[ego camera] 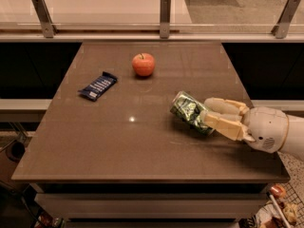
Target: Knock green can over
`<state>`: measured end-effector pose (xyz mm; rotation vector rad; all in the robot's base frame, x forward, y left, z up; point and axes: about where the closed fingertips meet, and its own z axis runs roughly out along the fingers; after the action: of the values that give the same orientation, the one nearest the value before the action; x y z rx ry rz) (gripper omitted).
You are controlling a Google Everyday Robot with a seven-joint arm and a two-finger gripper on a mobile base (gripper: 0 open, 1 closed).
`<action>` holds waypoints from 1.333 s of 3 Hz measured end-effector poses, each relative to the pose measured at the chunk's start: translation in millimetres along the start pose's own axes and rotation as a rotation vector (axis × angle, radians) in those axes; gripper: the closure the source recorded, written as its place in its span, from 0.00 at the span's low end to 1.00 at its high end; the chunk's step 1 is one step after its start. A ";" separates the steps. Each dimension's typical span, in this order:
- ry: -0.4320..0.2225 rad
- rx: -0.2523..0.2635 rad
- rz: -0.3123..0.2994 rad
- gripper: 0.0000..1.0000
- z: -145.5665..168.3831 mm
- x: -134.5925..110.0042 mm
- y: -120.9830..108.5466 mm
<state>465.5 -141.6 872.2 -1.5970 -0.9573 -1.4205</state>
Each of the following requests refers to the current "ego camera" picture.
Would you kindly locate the right metal railing bracket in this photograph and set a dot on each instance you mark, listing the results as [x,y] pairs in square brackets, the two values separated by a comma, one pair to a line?
[281,28]

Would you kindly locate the green soda can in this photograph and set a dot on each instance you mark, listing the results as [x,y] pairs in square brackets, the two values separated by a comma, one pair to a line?
[187,108]

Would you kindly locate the blue snack bar wrapper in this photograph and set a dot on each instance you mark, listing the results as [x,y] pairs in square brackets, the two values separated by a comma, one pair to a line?
[99,86]

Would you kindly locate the left metal railing bracket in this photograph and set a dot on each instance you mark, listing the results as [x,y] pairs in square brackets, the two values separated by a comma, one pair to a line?
[48,29]

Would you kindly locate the metal railing bracket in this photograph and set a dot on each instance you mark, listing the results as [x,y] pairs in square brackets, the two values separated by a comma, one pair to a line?
[281,28]
[48,29]
[165,13]

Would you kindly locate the dark round bin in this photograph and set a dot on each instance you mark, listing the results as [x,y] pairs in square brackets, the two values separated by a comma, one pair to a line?
[15,151]

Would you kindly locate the red apple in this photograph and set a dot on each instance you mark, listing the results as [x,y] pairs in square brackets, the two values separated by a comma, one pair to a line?
[143,64]

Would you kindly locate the wire basket with snacks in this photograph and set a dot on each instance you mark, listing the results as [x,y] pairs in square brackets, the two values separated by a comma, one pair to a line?
[284,209]

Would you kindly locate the grey table drawer front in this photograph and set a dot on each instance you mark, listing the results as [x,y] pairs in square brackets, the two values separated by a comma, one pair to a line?
[155,206]

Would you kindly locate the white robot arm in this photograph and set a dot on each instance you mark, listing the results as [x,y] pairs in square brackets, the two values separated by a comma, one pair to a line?
[294,143]

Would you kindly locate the middle metal railing bracket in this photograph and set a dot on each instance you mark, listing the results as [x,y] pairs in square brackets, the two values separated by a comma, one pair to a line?
[165,13]

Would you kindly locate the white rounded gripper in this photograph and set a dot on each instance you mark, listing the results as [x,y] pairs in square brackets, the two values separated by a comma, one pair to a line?
[266,127]

